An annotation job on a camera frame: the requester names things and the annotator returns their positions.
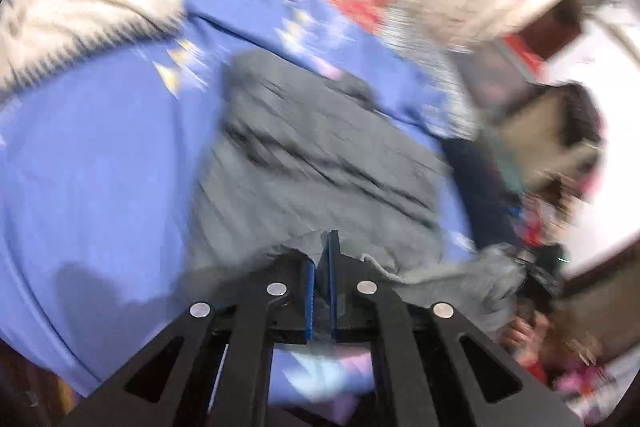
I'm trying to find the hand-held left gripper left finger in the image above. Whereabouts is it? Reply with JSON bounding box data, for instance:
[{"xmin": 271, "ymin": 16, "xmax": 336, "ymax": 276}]
[{"xmin": 60, "ymin": 252, "xmax": 317, "ymax": 427}]

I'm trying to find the dark navy cloth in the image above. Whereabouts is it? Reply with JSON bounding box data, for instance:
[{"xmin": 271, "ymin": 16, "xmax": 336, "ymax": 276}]
[{"xmin": 442, "ymin": 136, "xmax": 523, "ymax": 253}]

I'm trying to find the white fluffy cloth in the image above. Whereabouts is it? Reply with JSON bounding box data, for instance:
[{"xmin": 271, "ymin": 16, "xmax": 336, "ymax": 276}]
[{"xmin": 0, "ymin": 0, "xmax": 188, "ymax": 90}]

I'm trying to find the person's right hand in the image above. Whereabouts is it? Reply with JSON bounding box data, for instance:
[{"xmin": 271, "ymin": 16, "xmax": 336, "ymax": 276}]
[{"xmin": 500, "ymin": 311, "xmax": 548, "ymax": 360}]

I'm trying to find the grey garment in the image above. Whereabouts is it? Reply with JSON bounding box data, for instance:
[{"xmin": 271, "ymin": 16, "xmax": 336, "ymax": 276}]
[{"xmin": 189, "ymin": 49, "xmax": 527, "ymax": 344}]

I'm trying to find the blue printed bedsheet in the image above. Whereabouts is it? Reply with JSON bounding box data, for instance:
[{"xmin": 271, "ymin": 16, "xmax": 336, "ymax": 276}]
[{"xmin": 0, "ymin": 0, "xmax": 481, "ymax": 413}]

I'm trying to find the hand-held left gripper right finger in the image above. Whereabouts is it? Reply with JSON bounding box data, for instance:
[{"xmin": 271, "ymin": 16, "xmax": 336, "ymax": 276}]
[{"xmin": 326, "ymin": 230, "xmax": 584, "ymax": 427}]

